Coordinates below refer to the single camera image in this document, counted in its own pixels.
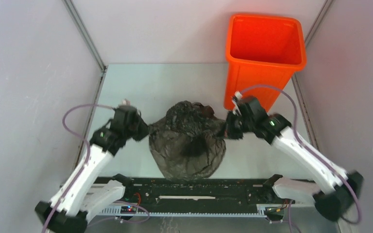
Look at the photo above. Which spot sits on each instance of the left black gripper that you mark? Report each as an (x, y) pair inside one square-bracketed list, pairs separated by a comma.
[(144, 127)]

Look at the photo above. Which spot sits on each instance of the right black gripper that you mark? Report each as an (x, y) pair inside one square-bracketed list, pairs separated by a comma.
[(231, 134)]

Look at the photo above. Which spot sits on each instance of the black plastic trash bag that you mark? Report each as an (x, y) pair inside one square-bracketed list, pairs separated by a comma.
[(185, 144)]

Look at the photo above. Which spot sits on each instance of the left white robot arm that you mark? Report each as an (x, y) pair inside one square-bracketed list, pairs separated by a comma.
[(71, 209)]

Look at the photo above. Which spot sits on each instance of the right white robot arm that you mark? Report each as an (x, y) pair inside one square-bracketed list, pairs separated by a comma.
[(333, 189)]

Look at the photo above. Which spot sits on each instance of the orange plastic trash bin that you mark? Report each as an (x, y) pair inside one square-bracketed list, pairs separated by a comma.
[(262, 49)]

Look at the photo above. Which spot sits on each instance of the small electronics board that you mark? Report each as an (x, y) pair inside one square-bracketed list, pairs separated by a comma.
[(128, 209)]

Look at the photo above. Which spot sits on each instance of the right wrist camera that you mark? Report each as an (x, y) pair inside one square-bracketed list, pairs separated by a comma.
[(235, 100)]

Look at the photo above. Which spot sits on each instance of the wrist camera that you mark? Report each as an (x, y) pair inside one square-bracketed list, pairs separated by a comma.
[(235, 100), (125, 102)]

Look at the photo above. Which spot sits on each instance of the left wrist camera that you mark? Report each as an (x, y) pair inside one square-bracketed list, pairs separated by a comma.
[(125, 102)]

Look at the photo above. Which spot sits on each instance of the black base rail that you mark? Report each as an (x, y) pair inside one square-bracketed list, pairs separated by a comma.
[(212, 196)]

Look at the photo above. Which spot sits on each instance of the white cable duct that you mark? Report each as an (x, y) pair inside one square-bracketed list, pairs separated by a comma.
[(115, 210)]

